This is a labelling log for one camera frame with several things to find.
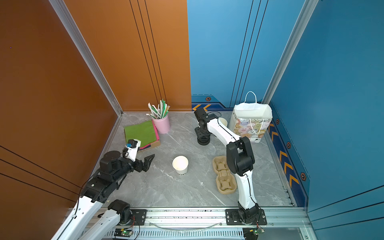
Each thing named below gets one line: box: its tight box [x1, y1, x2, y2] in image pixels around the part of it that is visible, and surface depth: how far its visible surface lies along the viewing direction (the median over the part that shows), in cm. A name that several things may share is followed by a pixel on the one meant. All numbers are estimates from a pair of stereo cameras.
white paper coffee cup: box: [172, 155, 189, 176], surface depth 84 cm
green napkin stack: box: [124, 120, 157, 148], surface depth 105 cm
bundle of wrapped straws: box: [146, 99, 171, 119], surface depth 101 cm
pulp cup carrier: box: [212, 155, 237, 195], surface depth 83 cm
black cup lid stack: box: [197, 136, 211, 146], surface depth 101 cm
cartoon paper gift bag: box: [230, 91, 273, 144], surface depth 91 cm
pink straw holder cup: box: [152, 115, 170, 134], surface depth 105 cm
